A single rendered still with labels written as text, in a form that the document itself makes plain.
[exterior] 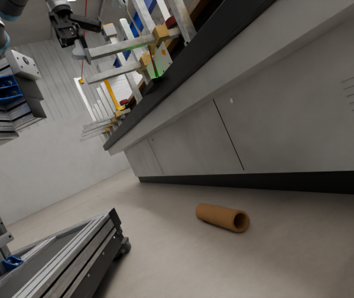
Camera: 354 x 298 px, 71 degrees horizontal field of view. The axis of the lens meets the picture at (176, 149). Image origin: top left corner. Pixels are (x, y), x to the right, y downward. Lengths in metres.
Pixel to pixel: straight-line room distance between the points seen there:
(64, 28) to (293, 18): 0.76
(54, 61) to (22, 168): 3.62
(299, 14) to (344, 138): 0.43
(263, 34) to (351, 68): 0.27
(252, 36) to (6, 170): 8.44
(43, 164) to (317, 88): 8.30
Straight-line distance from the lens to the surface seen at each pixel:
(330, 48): 0.86
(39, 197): 8.71
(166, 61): 1.11
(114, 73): 1.30
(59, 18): 1.11
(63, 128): 8.86
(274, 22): 0.70
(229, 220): 0.98
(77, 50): 1.04
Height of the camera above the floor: 0.44
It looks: 3 degrees down
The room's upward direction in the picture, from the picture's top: 24 degrees counter-clockwise
